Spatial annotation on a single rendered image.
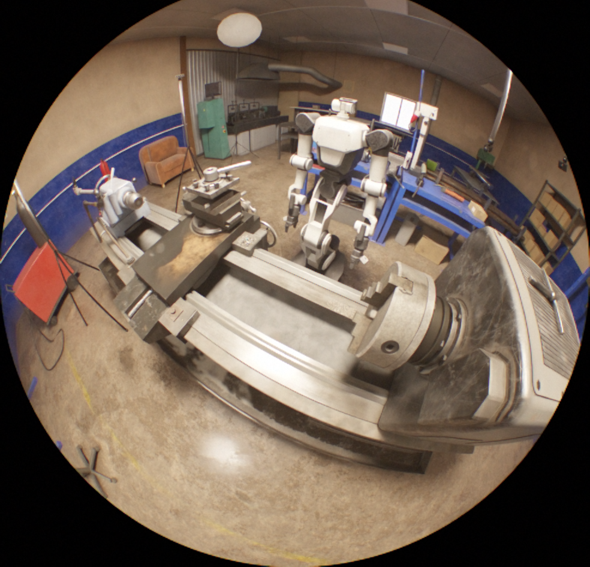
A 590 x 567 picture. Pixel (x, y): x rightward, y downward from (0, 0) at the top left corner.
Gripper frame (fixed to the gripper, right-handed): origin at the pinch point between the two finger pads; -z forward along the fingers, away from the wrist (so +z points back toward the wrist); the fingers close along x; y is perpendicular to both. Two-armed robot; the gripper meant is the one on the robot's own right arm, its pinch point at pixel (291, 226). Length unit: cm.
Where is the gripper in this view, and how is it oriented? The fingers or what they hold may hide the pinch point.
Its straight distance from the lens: 147.2
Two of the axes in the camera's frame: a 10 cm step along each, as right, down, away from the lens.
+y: 8.2, 4.8, -3.2
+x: -5.5, 4.8, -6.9
